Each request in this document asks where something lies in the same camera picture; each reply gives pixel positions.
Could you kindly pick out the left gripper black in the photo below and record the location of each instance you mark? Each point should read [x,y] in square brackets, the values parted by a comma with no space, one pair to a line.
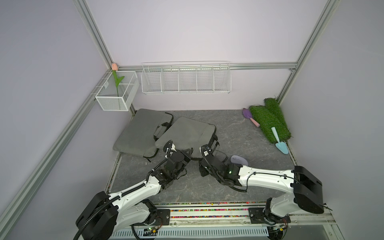
[187,157]

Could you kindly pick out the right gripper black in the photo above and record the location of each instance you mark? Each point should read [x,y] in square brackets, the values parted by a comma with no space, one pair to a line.
[201,169]

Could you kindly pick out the white computer mouse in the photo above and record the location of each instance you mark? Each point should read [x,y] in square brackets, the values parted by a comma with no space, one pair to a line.
[239,160]

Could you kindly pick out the grey laptop bag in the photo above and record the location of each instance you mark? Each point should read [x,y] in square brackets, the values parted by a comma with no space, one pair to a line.
[188,134]
[142,132]

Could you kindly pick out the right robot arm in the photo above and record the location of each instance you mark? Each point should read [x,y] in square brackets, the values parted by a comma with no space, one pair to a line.
[302,190]

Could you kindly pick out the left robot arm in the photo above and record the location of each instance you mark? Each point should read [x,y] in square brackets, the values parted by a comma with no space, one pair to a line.
[108,213]

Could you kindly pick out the front artificial grass roll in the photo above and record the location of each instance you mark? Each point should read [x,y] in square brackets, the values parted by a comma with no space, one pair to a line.
[267,120]

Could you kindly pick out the artificial grass roll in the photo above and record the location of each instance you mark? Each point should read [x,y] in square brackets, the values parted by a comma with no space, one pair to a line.
[273,106]
[267,120]

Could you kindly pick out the rear artificial grass roll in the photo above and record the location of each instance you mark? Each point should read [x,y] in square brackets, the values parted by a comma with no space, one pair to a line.
[273,106]

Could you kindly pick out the artificial pink tulip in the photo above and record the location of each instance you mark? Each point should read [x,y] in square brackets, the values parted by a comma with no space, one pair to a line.
[117,79]

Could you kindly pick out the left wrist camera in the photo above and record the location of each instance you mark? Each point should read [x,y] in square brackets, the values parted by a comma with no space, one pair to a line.
[172,148]

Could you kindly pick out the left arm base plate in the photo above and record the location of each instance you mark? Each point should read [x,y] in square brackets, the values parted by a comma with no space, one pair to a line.
[156,218]

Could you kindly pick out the purple trowel pink handle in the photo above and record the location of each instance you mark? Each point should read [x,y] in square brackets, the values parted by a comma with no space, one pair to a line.
[248,115]

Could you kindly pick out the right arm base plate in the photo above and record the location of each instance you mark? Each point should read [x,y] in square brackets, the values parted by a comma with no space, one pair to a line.
[258,216]

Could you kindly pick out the teal trowel white handle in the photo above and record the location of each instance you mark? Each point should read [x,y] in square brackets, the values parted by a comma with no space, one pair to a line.
[280,145]

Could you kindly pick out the white wire wall rack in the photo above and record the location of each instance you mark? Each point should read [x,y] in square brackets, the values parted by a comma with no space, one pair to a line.
[186,81]

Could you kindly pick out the white mesh wall basket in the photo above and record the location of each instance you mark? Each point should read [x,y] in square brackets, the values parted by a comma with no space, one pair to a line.
[107,94]

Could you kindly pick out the aluminium frame rail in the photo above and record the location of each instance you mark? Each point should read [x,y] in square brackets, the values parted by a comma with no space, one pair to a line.
[211,64]

